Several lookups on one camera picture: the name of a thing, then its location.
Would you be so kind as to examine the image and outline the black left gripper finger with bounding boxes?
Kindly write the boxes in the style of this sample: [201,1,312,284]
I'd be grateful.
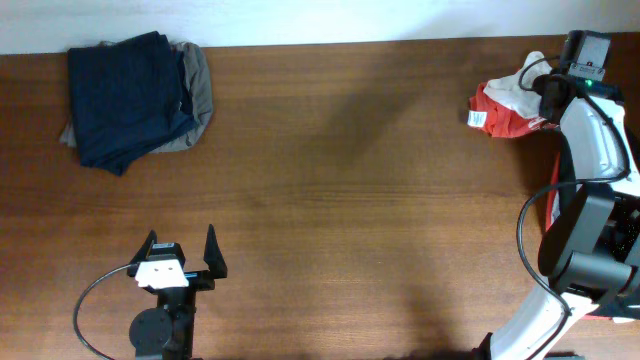
[130,230,157,265]
[203,224,228,279]

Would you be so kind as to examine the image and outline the red and white shirt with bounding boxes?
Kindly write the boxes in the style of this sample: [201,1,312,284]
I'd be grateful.
[467,50,564,232]

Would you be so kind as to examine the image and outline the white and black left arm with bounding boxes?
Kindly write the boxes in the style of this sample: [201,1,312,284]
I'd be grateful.
[127,226,228,359]

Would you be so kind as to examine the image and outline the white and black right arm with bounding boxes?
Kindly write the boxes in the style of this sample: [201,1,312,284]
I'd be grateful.
[472,30,639,359]

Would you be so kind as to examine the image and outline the folded navy blue garment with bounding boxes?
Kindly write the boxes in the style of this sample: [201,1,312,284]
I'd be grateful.
[67,31,196,176]

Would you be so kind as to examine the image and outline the folded grey garment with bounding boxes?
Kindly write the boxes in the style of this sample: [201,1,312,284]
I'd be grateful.
[58,40,215,155]

